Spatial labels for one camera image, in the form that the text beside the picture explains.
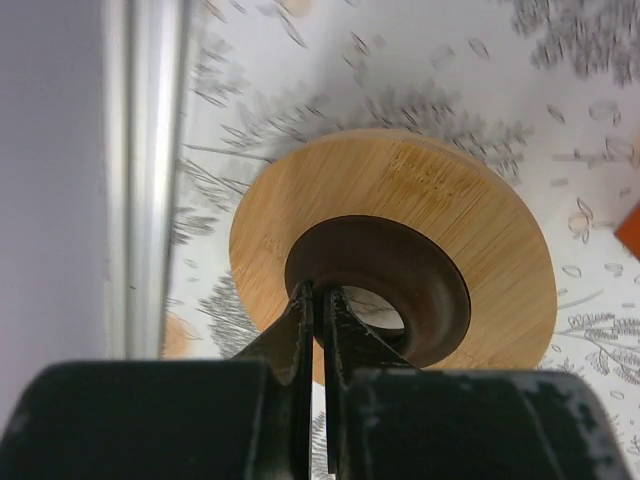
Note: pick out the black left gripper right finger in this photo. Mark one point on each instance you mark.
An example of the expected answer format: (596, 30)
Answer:
(351, 348)

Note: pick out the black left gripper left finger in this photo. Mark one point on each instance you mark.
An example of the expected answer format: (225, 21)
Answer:
(280, 431)

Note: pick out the round bamboo dripper holder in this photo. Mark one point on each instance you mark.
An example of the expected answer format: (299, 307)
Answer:
(428, 228)

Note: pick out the orange coffee filter box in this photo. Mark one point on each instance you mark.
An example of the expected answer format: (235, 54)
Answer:
(628, 232)

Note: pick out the floral patterned table mat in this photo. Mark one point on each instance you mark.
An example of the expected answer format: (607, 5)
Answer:
(544, 93)

